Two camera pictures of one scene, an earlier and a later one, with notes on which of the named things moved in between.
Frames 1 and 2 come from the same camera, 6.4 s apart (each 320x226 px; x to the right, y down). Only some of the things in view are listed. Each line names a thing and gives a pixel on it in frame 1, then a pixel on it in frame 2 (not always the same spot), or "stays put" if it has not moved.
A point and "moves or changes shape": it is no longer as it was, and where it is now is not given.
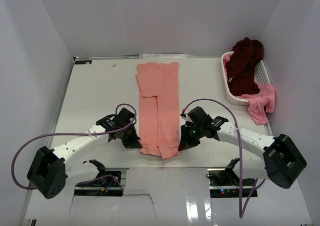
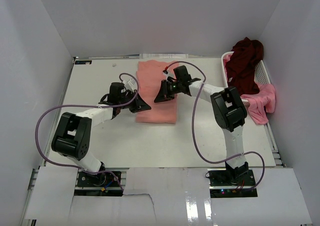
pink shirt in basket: x=265 y=97 stays put
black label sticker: x=83 y=62 stays put
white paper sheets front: x=173 y=196 stays put
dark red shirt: x=240 y=66 stays put
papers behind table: x=163 y=56 stays put
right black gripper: x=184 y=143 -> x=164 y=94
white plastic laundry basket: x=261 y=76 stays put
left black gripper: x=133 y=142 -> x=139 y=105
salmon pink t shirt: x=159 y=109 moves or changes shape
